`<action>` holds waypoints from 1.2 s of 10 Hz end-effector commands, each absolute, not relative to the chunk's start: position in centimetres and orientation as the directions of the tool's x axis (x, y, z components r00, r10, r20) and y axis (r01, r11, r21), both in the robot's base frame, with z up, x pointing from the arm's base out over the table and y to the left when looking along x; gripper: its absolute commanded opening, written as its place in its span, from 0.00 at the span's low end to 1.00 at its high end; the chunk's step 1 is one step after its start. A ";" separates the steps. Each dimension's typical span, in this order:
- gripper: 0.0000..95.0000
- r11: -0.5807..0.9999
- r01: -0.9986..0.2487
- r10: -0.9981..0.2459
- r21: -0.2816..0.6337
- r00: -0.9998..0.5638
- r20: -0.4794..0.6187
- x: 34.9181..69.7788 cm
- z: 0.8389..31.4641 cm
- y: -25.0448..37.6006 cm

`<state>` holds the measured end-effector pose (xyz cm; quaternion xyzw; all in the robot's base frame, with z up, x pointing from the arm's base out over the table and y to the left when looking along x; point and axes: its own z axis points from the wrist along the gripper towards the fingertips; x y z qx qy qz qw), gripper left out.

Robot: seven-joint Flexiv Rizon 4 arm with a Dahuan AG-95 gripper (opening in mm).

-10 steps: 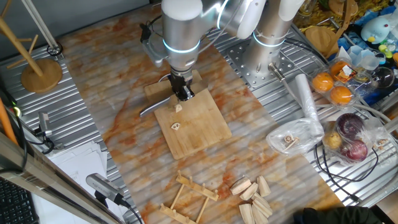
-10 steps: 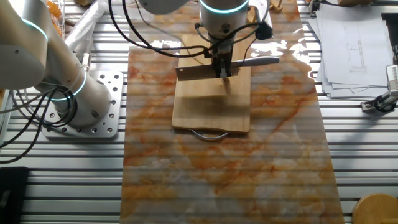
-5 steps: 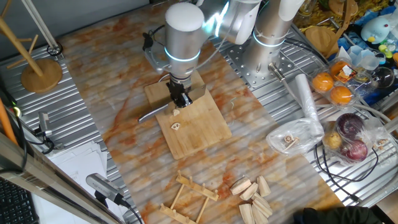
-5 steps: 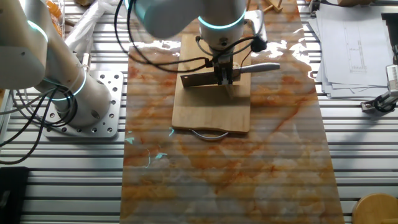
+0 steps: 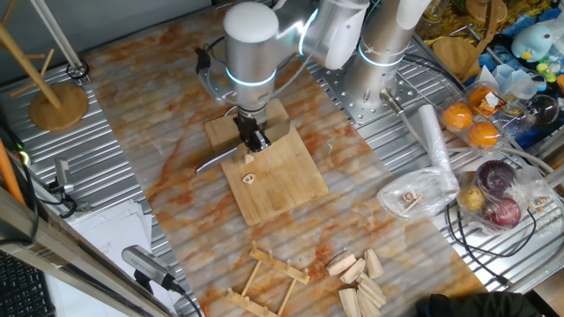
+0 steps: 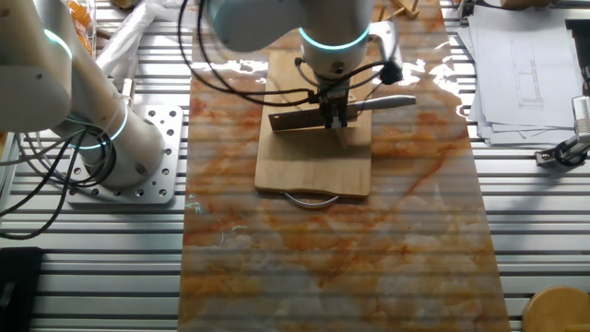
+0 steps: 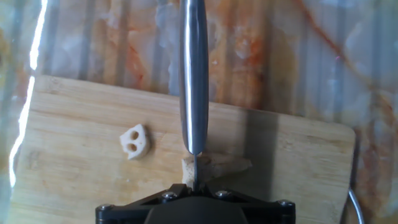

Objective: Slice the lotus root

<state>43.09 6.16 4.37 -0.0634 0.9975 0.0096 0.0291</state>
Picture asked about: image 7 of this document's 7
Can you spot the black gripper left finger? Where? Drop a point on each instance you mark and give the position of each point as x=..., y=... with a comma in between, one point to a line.
x=177, y=190

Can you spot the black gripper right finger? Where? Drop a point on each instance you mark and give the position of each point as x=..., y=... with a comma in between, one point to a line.
x=214, y=190

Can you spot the long lotus root piece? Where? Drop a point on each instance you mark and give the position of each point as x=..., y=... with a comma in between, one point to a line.
x=224, y=166

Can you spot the short lotus root end slice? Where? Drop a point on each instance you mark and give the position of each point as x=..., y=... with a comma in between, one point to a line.
x=140, y=146

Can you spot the steel cleaver knife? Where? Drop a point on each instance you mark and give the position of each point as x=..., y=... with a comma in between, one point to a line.
x=193, y=77

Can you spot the wooden cutting board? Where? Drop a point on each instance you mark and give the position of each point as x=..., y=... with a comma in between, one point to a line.
x=280, y=161

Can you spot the orange marble pattern mat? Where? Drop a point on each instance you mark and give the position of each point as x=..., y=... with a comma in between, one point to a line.
x=264, y=46

